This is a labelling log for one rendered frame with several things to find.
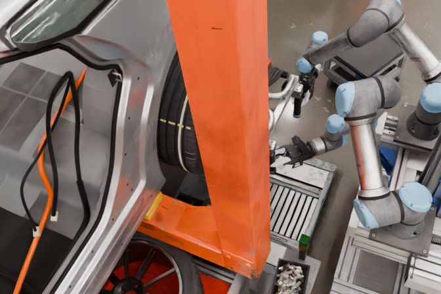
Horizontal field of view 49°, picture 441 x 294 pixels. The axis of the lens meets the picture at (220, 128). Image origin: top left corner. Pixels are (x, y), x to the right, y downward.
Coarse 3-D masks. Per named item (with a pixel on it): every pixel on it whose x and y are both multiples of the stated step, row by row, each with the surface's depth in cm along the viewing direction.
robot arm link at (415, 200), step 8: (408, 184) 176; (416, 184) 176; (392, 192) 177; (400, 192) 174; (408, 192) 174; (416, 192) 174; (424, 192) 174; (400, 200) 173; (408, 200) 172; (416, 200) 172; (424, 200) 172; (400, 208) 173; (408, 208) 172; (416, 208) 171; (424, 208) 171; (408, 216) 174; (416, 216) 174; (424, 216) 178
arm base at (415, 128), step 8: (408, 120) 216; (416, 120) 211; (408, 128) 216; (416, 128) 212; (424, 128) 209; (432, 128) 209; (440, 128) 211; (416, 136) 214; (424, 136) 212; (432, 136) 211
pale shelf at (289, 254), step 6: (288, 252) 227; (294, 252) 226; (282, 258) 225; (288, 258) 225; (294, 258) 225; (306, 258) 224; (312, 258) 224; (312, 264) 222; (318, 264) 222; (312, 270) 220; (312, 276) 219; (312, 282) 217; (270, 288) 217; (306, 288) 216
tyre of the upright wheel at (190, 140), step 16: (176, 64) 206; (176, 80) 203; (176, 96) 202; (160, 112) 206; (176, 112) 202; (160, 128) 207; (176, 128) 205; (192, 128) 201; (160, 144) 213; (176, 144) 209; (192, 144) 204; (160, 160) 227; (176, 160) 217; (192, 160) 210
